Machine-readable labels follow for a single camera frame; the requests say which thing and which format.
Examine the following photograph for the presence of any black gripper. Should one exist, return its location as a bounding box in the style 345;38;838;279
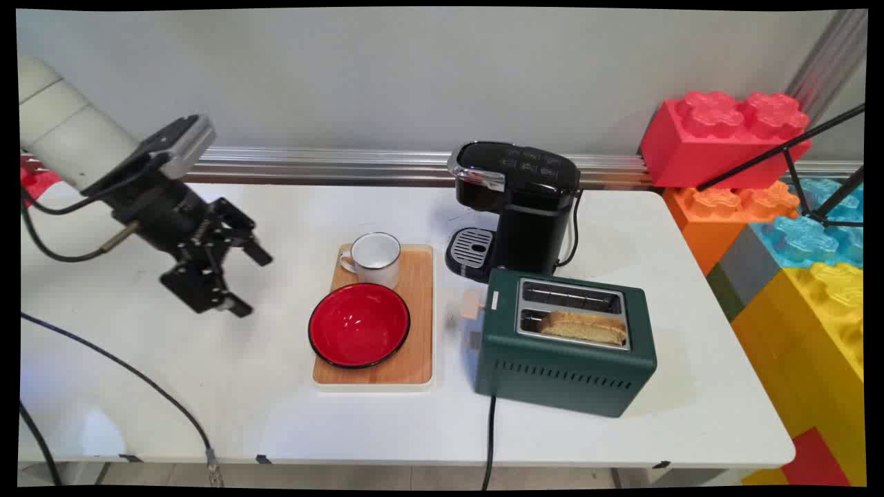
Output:
110;170;274;319

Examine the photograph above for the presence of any red bowl with black rim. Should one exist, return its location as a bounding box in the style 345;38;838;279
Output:
308;282;412;369

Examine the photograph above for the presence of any white enamel mug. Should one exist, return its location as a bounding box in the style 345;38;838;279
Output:
338;232;402;291

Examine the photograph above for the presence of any wooden cutting board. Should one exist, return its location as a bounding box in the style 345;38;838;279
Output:
312;243;436;393

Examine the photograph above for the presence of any black coffee machine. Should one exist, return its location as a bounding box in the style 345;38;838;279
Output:
445;141;582;284

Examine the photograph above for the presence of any dark green toaster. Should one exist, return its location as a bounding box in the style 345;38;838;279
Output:
474;268;658;419

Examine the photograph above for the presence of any toasted bread slice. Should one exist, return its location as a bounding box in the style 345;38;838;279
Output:
539;310;628;347

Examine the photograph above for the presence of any large red toy block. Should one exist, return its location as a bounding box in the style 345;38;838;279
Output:
639;91;813;189

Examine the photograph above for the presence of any orange toy block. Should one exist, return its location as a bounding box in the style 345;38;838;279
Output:
662;181;802;277

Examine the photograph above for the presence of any dark green toy block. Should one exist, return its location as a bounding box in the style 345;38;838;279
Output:
704;262;745;323

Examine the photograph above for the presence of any grey toy block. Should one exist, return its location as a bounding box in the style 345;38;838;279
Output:
717;242;782;306

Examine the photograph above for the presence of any light blue toy block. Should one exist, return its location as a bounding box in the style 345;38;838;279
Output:
794;176;864;223
750;215;864;270

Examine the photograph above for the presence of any black tripod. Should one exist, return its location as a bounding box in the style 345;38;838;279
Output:
696;104;866;230

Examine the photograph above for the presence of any large yellow toy block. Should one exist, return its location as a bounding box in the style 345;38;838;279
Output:
731;262;867;487

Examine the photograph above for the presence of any small red toy block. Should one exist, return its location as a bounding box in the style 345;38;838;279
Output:
780;427;852;487

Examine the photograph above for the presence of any slanted aluminium profile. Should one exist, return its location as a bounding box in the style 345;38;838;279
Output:
786;10;868;126

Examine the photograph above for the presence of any black cable with metal plug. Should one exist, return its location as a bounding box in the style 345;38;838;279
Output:
21;200;144;264

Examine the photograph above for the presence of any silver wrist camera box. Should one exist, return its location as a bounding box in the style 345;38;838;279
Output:
138;114;217;182

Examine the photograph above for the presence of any long black cable with connector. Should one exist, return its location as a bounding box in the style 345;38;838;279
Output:
21;313;225;488

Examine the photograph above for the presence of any horizontal aluminium rail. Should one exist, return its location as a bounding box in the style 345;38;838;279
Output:
21;146;864;191

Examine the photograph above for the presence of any thin black camera cable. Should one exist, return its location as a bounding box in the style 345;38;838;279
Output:
22;157;154;216

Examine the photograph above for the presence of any black toaster power cable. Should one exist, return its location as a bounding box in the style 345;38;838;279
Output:
481;395;499;491

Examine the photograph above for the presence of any black coffee machine cable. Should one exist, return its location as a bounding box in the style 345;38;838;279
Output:
557;192;585;269

